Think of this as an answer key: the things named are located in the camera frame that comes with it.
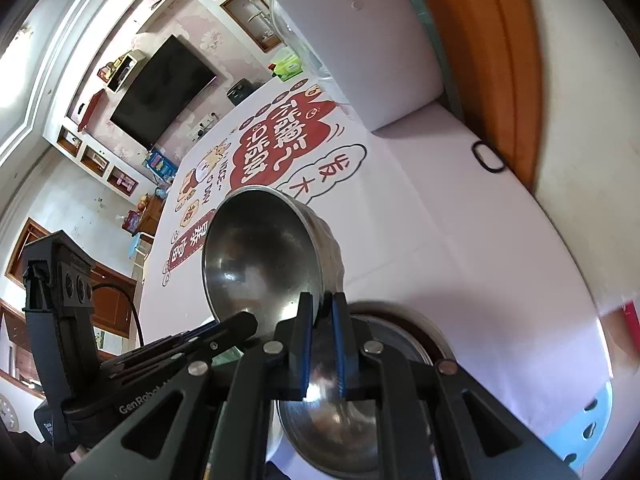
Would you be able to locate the small steel bowl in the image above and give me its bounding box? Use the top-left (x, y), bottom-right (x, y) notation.
top-left (202, 185), bottom-right (345, 339)

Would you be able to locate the large steel bowl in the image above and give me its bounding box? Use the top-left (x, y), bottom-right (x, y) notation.
top-left (271, 301), bottom-right (452, 480)

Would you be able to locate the brown wooden door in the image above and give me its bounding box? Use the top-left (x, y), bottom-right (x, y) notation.
top-left (4, 218), bottom-right (137, 338)

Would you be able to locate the blue stool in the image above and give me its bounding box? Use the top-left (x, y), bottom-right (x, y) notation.
top-left (128, 233), bottom-right (153, 268)

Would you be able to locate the wooden tv cabinet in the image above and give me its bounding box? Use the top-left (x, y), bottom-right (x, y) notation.
top-left (134, 195), bottom-right (165, 236)

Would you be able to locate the blue poster board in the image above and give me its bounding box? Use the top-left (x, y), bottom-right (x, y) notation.
top-left (143, 148), bottom-right (177, 183)

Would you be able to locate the black television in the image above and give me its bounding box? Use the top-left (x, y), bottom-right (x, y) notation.
top-left (111, 36), bottom-right (217, 151)

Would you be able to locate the green tissue box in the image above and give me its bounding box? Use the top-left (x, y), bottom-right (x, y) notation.
top-left (269, 51), bottom-right (304, 81)

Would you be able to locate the white sterilizer cabinet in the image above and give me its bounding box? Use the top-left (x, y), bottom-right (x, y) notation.
top-left (274, 0), bottom-right (444, 131)

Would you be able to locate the black cable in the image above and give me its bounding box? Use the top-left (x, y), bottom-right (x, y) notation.
top-left (92, 283), bottom-right (147, 348)

